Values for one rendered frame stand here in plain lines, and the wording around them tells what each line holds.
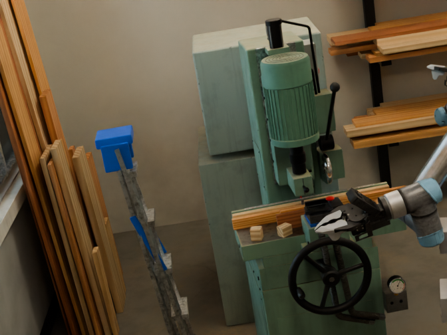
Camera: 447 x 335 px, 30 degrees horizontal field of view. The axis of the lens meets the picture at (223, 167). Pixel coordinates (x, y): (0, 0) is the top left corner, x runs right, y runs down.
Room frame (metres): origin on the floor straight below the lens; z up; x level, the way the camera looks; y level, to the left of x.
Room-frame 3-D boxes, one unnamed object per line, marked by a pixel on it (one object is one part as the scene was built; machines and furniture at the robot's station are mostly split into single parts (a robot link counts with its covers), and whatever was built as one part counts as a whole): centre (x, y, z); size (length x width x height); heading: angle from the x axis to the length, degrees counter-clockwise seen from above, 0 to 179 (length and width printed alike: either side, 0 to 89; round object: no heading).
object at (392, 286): (2.68, -0.55, 0.65); 0.06 x 0.04 x 0.08; 94
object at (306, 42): (3.20, -0.39, 1.40); 0.10 x 0.06 x 0.16; 4
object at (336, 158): (3.07, -0.42, 1.02); 0.09 x 0.07 x 0.12; 94
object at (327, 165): (3.01, -0.39, 1.02); 0.12 x 0.03 x 0.12; 4
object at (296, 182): (2.89, -0.27, 1.03); 0.14 x 0.07 x 0.09; 4
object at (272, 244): (2.77, -0.31, 0.87); 0.61 x 0.30 x 0.06; 94
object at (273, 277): (2.99, -0.26, 0.76); 0.57 x 0.45 x 0.09; 4
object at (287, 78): (2.87, -0.27, 1.35); 0.18 x 0.18 x 0.31
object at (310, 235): (2.68, -0.32, 0.91); 0.15 x 0.14 x 0.09; 94
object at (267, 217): (2.88, -0.33, 0.92); 0.67 x 0.02 x 0.04; 94
